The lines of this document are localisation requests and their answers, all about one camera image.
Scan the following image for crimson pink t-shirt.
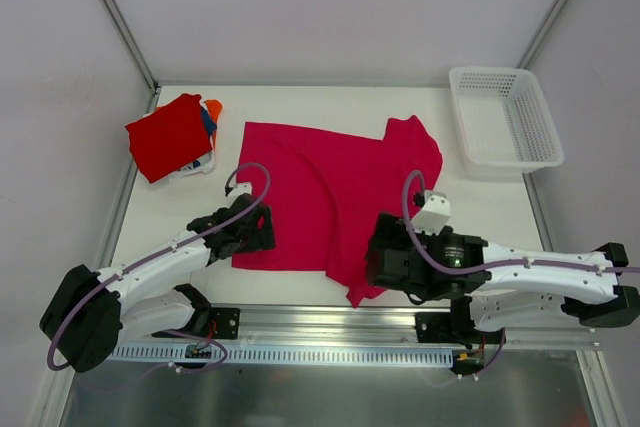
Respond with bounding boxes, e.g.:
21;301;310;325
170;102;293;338
232;116;443;307

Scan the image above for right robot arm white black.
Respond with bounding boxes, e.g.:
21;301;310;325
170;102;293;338
366;214;639;347

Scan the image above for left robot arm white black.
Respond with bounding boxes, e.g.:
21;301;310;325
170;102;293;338
39;194;275;373

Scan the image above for folded white t-shirt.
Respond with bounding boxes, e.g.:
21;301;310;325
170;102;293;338
169;150;216;179

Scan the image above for folded red t-shirt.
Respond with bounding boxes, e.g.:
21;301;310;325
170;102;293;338
126;93;215;184

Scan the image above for folded orange t-shirt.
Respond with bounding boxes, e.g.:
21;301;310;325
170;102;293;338
202;99;223;147

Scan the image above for white perforated plastic basket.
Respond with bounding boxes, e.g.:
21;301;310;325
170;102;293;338
449;66;565;180

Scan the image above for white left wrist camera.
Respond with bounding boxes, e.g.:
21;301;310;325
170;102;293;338
224;182;253;198

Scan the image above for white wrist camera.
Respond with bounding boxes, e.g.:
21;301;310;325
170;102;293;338
224;182;253;198
411;190;451;235

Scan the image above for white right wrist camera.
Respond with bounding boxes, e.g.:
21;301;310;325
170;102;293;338
411;190;451;235

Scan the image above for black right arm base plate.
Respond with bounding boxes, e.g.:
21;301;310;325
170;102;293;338
414;312;502;349

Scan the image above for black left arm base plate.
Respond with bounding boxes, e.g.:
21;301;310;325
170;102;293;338
200;306;241;340

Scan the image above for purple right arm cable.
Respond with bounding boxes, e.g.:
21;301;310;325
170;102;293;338
402;169;640;381

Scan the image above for aluminium mounting rail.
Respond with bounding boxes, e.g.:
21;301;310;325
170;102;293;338
58;299;600;352

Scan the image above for white slotted cable duct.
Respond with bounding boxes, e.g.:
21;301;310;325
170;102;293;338
110;342;454;369

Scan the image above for left aluminium frame post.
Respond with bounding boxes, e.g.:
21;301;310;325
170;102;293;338
99;0;159;93

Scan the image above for aluminium frame post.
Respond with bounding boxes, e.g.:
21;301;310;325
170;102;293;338
99;0;159;93
516;0;571;70

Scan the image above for right aluminium frame post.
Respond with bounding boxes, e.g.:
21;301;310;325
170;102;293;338
516;0;571;70

